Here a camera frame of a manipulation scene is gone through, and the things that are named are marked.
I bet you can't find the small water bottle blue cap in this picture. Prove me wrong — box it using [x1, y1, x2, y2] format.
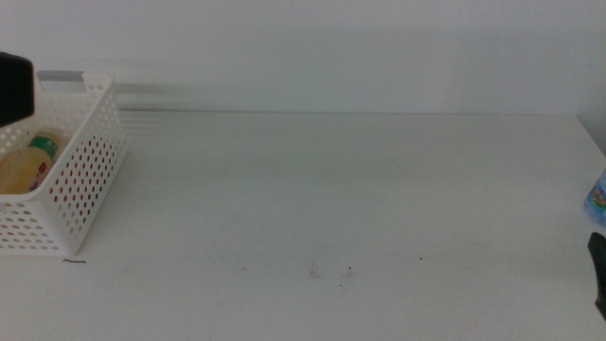
[583, 170, 606, 227]

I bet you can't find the yellow juice bottle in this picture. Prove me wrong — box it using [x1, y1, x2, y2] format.
[0, 131, 62, 195]

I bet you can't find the white perforated plastic basket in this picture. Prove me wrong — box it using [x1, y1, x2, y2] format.
[0, 71, 128, 257]

